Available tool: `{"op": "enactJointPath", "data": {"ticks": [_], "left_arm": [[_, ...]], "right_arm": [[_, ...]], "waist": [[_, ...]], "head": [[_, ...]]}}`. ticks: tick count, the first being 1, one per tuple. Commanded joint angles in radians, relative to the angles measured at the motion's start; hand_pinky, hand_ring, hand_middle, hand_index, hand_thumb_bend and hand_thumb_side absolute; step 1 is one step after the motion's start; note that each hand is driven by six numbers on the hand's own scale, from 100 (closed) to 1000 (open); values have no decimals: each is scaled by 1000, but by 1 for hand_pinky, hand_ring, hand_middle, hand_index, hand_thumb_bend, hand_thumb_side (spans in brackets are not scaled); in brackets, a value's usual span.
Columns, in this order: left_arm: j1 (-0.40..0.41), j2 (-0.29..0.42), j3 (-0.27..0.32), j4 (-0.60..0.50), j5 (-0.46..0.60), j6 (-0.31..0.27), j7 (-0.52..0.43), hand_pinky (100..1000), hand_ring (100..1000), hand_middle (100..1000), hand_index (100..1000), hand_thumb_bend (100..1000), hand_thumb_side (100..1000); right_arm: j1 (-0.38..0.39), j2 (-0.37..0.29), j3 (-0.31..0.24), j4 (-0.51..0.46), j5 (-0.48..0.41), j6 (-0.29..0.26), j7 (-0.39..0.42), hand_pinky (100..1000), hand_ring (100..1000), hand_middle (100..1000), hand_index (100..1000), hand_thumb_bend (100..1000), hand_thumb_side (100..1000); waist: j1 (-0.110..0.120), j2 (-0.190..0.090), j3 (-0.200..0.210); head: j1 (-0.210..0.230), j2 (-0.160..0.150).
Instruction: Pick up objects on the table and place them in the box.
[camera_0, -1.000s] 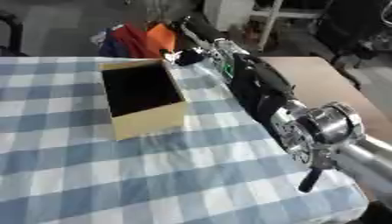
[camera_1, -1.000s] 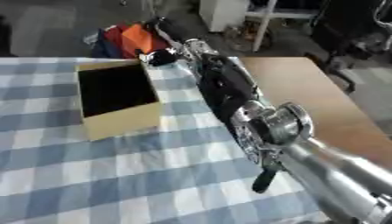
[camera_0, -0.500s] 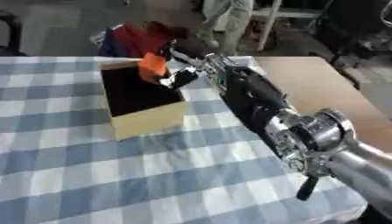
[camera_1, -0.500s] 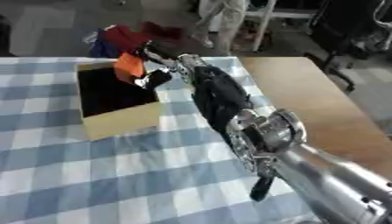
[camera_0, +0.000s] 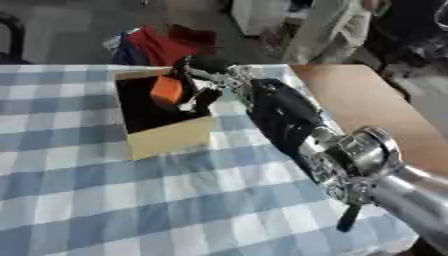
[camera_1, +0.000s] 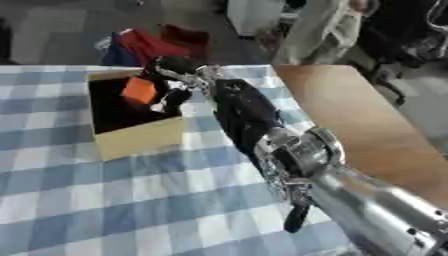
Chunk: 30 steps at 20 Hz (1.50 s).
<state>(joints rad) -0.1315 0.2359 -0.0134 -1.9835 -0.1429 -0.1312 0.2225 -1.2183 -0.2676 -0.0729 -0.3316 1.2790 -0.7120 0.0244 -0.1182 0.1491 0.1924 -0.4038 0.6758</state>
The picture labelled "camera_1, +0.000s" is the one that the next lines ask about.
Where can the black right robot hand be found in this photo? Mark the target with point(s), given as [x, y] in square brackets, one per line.
[242, 110]

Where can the orange block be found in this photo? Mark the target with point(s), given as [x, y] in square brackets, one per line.
[139, 90]

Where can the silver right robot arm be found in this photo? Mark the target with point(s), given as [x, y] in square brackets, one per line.
[373, 213]

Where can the tan cardboard box black inside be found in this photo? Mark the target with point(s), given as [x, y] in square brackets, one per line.
[135, 141]

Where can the white bin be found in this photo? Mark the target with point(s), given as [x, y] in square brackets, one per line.
[254, 16]

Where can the person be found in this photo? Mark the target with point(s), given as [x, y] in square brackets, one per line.
[318, 33]

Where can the red and blue bag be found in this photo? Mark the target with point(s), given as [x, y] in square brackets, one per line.
[149, 43]

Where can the black chair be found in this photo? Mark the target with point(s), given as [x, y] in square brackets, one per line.
[408, 36]

